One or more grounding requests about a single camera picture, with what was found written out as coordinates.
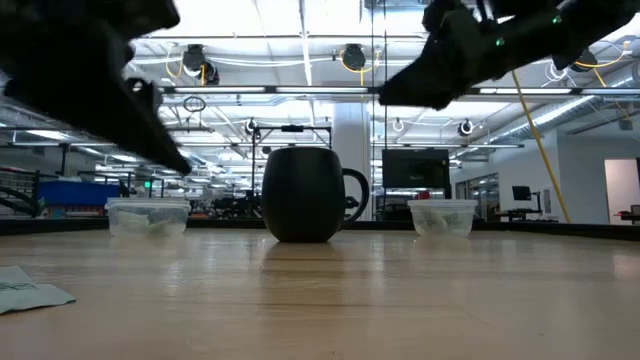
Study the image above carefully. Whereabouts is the black ceiling cable reel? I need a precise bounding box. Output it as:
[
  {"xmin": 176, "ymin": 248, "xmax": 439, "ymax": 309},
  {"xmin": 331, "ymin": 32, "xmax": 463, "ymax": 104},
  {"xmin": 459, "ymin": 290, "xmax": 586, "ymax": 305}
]
[
  {"xmin": 341, "ymin": 43, "xmax": 368, "ymax": 72},
  {"xmin": 573, "ymin": 48, "xmax": 599, "ymax": 72},
  {"xmin": 181, "ymin": 43, "xmax": 221, "ymax": 86}
]

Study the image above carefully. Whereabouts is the white building pillar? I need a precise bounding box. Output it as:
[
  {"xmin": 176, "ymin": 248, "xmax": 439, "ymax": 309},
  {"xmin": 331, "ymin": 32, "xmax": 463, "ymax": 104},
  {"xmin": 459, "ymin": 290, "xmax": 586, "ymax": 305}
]
[{"xmin": 331, "ymin": 101, "xmax": 374, "ymax": 222}]

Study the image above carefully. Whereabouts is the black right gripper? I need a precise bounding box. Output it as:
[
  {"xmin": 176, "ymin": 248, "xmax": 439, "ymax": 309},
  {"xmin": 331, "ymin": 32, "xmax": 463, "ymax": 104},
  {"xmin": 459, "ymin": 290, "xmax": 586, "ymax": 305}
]
[{"xmin": 377, "ymin": 0, "xmax": 552, "ymax": 112}]

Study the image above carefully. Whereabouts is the large black monitor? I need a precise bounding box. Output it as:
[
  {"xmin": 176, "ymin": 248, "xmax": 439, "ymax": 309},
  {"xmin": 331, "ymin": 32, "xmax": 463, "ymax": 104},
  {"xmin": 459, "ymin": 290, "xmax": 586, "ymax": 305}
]
[{"xmin": 381, "ymin": 148, "xmax": 451, "ymax": 191}]

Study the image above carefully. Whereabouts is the pale green tea bag packet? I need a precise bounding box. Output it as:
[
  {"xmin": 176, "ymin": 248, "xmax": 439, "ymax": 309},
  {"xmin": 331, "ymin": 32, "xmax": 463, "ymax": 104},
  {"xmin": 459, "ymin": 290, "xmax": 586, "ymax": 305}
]
[
  {"xmin": 116, "ymin": 209, "xmax": 177, "ymax": 236},
  {"xmin": 421, "ymin": 211, "xmax": 465, "ymax": 237},
  {"xmin": 0, "ymin": 265, "xmax": 78, "ymax": 316}
]

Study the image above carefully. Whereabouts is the yellow hanging cable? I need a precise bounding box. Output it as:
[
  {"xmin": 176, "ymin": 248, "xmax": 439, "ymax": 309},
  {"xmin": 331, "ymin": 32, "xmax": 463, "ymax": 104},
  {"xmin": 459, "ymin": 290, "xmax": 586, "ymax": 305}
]
[{"xmin": 510, "ymin": 69, "xmax": 572, "ymax": 224}]

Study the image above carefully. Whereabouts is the black round mug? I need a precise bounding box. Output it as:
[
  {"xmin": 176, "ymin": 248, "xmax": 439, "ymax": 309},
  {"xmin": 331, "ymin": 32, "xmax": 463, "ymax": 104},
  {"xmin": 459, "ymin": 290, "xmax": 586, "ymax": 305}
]
[{"xmin": 260, "ymin": 146, "xmax": 371, "ymax": 245}]

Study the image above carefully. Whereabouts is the long ceiling light strip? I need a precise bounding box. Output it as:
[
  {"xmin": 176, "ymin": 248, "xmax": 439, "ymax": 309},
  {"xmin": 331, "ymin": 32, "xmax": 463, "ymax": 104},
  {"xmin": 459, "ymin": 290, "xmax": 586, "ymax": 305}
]
[
  {"xmin": 477, "ymin": 86, "xmax": 640, "ymax": 97},
  {"xmin": 171, "ymin": 85, "xmax": 370, "ymax": 96}
]

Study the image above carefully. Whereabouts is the black metal frame rig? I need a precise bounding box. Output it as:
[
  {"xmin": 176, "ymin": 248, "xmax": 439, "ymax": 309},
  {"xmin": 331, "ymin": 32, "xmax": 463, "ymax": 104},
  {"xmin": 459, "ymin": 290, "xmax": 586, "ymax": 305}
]
[{"xmin": 250, "ymin": 124, "xmax": 334, "ymax": 202}]

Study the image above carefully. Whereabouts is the blue storage bin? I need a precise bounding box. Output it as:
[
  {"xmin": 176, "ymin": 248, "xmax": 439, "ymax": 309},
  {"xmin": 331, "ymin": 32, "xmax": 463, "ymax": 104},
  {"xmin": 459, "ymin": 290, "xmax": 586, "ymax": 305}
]
[{"xmin": 38, "ymin": 180, "xmax": 122, "ymax": 208}]

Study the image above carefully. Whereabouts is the clear plastic container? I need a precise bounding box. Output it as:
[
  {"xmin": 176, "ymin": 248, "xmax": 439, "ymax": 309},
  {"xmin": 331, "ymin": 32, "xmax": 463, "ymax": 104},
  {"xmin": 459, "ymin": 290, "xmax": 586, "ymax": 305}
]
[
  {"xmin": 104, "ymin": 196, "xmax": 192, "ymax": 238},
  {"xmin": 406, "ymin": 198, "xmax": 479, "ymax": 239}
]

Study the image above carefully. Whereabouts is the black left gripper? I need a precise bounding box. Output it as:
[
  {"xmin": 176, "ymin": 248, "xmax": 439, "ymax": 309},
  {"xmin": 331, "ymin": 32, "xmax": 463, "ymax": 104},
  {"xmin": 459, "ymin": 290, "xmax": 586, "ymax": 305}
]
[{"xmin": 0, "ymin": 0, "xmax": 194, "ymax": 176}]

